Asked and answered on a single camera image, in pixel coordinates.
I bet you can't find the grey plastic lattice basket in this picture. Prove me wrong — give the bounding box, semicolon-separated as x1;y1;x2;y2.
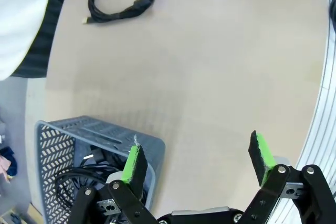
34;115;166;224

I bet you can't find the dark blue cloth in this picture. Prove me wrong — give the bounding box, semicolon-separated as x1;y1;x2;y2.
4;146;18;179

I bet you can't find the pink checkered cloth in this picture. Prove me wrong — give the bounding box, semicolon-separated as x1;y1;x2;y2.
0;154;13;183

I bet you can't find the person in white sweatshirt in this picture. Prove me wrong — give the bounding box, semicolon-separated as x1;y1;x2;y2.
0;0;73;80

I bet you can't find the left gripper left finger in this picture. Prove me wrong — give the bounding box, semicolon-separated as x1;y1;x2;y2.
69;144;158;224

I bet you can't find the black power cable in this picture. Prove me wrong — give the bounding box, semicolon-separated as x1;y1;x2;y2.
83;148;127;174
54;165;112;210

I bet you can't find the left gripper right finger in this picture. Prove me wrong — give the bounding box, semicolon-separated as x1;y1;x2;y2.
243;130;336;224

